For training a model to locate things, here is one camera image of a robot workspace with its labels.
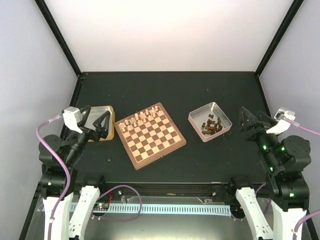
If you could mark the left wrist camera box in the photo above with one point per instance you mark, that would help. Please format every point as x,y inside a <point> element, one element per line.
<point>72,117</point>

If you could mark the white chess pieces row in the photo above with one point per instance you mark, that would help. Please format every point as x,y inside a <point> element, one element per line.
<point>140,118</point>

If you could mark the pink-rimmed metal tin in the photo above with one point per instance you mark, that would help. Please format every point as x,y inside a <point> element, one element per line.
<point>209,121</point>

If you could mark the wooden chess board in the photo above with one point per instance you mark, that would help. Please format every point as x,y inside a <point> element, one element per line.
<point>151,141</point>

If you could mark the small circuit board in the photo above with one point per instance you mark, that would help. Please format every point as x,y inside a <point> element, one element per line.
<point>101,206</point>

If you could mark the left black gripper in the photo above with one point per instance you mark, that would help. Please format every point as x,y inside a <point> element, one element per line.
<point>102,130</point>

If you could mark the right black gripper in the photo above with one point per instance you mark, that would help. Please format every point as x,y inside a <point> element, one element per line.
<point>251,123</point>

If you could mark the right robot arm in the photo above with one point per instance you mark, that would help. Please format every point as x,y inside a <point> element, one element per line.
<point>287,189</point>

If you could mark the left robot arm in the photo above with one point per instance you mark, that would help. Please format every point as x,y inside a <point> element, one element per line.
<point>58,157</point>

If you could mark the light blue cable duct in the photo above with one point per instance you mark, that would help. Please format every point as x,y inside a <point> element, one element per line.
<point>167,209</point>

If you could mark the yellow-rimmed metal tin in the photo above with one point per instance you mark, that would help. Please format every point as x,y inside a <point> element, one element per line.
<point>97,111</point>

